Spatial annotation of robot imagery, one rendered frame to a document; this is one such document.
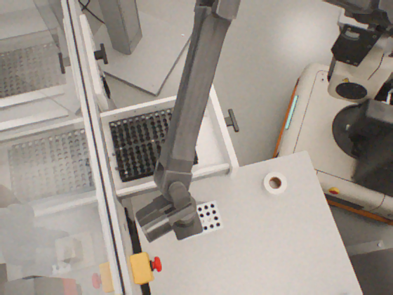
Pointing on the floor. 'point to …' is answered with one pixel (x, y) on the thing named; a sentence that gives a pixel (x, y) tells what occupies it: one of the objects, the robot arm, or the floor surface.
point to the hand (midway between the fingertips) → (183, 221)
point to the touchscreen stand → (138, 45)
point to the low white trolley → (256, 238)
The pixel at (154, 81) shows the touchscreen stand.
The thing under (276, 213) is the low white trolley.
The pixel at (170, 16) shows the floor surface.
